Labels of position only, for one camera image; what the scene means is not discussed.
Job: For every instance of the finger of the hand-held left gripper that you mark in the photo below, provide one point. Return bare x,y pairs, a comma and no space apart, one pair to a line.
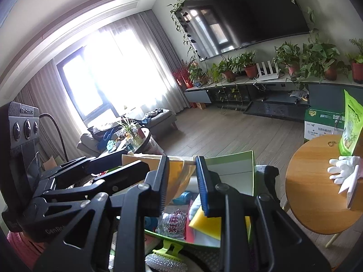
124,175
90,163

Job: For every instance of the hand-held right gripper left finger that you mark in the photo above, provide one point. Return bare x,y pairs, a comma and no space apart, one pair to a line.
158,187

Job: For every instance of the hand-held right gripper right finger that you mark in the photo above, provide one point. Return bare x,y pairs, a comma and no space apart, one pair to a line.
204,187

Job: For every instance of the blue white cylinder can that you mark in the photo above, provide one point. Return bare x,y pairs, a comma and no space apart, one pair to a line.
188,198

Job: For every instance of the green cardboard box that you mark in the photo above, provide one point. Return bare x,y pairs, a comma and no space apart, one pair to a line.
232,172

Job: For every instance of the grey sofa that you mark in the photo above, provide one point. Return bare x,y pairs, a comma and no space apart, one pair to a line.
90,144

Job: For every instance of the light blue plush toy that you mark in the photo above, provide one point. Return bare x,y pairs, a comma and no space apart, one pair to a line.
111,145

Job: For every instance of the dark round coffee table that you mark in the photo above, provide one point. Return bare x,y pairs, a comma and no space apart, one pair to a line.
141,144

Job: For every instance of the red silver glitter ornament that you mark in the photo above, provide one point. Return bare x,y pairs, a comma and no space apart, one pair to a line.
173,223

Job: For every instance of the yellow cloth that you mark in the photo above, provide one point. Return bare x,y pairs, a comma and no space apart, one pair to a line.
207,226

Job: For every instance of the spider plant in glass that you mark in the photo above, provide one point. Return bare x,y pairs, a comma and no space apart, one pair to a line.
130,131

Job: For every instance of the lime green hair claw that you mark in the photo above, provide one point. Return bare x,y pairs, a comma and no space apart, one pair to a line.
167,249

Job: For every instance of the taupe curtain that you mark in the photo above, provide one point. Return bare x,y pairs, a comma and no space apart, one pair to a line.
51,90

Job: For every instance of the grey ottoman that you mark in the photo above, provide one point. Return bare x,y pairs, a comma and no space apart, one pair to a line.
161,119

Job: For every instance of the small cardboard box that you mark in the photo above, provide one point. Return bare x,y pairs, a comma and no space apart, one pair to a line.
198,105

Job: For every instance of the window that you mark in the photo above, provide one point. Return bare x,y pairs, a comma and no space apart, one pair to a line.
85,76

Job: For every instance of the pink cloth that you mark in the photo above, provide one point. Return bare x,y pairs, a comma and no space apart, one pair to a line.
22,246

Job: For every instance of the grey television console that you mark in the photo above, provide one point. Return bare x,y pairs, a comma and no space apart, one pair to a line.
269,107

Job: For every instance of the round wooden table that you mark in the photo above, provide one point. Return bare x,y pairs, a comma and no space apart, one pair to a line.
312,181

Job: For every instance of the red flower decoration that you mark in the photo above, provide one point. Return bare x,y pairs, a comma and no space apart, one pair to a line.
183,75

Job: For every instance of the grey curtain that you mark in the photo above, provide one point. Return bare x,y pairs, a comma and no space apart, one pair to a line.
167,62

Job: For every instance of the green white carton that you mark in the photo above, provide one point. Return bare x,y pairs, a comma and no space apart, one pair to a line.
320,124

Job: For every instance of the white router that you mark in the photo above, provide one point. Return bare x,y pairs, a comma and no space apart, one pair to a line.
268,70

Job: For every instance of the white glove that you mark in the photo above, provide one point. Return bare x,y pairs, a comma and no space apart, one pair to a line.
343,170

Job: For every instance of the green pouch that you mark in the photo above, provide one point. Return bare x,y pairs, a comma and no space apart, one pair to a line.
351,124

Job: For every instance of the trailing vine plant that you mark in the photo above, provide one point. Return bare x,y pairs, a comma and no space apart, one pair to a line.
310,14
184,19

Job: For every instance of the row of potted plants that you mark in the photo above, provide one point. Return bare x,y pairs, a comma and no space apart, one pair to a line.
317,53

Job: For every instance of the wall television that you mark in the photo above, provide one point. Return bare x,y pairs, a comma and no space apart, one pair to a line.
249,11

